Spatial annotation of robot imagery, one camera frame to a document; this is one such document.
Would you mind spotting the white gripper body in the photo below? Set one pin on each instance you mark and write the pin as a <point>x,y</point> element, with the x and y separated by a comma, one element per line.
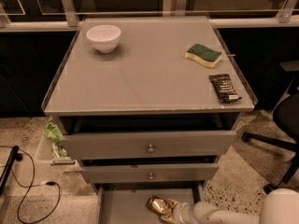
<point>181,211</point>

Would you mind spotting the orange soda can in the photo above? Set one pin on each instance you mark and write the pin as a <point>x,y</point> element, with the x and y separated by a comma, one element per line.
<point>159,206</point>

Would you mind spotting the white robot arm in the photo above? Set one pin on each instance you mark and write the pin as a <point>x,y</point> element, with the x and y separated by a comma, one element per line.
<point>280,206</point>

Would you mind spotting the grey bottom drawer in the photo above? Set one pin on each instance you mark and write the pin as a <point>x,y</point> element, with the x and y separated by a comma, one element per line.
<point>128,203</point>

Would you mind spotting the grey drawer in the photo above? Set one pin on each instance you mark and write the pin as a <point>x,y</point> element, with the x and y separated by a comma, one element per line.
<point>149,173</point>
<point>91,146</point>
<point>128,203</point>

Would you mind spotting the grey middle drawer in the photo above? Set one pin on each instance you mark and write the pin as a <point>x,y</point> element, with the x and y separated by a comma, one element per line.
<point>149,173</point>

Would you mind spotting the grey top drawer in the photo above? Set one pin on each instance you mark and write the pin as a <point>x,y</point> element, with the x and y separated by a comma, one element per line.
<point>91,146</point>

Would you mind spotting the grey drawer cabinet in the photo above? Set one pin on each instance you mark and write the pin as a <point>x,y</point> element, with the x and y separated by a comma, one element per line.
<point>145,85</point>

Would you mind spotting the black snack packet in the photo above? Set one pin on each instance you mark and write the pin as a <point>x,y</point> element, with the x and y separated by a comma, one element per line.
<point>223,86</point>

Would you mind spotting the clear plastic bin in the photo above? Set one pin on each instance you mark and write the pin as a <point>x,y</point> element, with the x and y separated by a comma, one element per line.
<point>45,158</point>

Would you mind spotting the green bag in bin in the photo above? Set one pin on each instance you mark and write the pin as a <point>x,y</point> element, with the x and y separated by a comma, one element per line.
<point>52,133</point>

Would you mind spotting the green and yellow sponge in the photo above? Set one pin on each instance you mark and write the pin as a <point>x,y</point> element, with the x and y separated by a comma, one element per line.
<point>203,55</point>

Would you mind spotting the black stand leg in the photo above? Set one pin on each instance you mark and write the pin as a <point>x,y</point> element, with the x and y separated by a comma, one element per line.
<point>11,158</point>

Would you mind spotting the white ceramic bowl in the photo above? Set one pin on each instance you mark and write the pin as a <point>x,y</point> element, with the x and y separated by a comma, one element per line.
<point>104,38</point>

